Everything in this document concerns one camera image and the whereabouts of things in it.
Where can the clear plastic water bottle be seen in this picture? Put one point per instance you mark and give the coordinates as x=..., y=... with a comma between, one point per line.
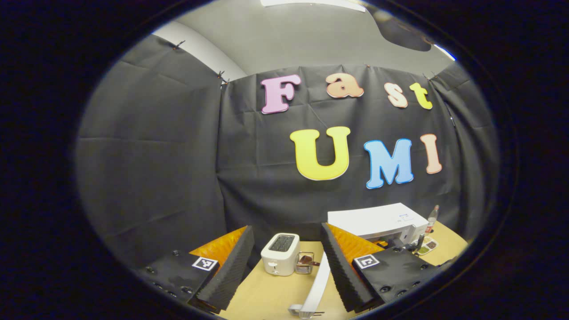
x=432, y=220

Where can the white toaster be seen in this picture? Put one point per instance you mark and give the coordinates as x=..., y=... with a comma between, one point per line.
x=278, y=258

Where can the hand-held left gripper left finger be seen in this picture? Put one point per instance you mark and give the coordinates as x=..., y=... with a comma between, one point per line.
x=229, y=271

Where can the white microwave oven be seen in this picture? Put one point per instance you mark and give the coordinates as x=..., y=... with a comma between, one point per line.
x=378, y=220

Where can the black backdrop cloth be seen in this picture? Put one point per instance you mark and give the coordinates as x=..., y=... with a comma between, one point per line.
x=178, y=155

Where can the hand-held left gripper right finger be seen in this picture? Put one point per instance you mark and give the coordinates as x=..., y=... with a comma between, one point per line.
x=342, y=275

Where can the large ceiling light panel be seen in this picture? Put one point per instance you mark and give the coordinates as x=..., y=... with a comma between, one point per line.
x=315, y=3

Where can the white divided bean dish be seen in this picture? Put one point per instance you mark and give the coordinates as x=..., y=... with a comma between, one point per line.
x=427, y=246

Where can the brown wooden spoon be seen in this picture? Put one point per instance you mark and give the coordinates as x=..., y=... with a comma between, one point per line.
x=307, y=260

